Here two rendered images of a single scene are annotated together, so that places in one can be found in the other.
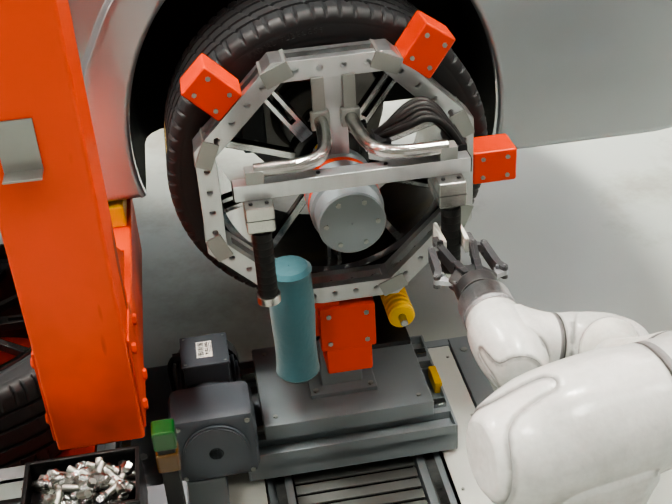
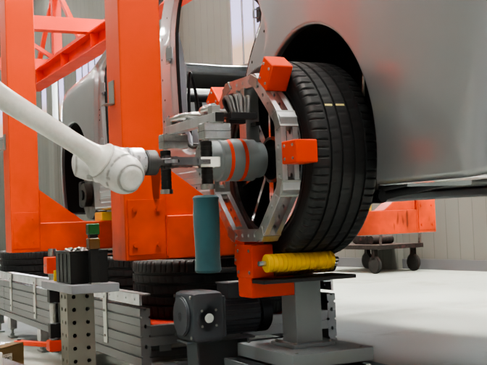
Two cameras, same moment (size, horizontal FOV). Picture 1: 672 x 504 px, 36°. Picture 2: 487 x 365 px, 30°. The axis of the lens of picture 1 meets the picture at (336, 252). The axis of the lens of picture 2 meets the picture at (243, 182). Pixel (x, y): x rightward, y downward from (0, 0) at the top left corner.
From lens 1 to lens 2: 319 cm
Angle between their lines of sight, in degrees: 76
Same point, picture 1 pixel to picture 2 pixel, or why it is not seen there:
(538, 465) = not seen: outside the picture
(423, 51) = (263, 73)
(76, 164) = (119, 101)
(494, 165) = (288, 150)
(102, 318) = not seen: hidden behind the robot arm
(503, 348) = not seen: hidden behind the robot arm
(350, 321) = (244, 256)
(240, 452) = (185, 319)
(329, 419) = (256, 349)
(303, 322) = (197, 227)
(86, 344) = (118, 197)
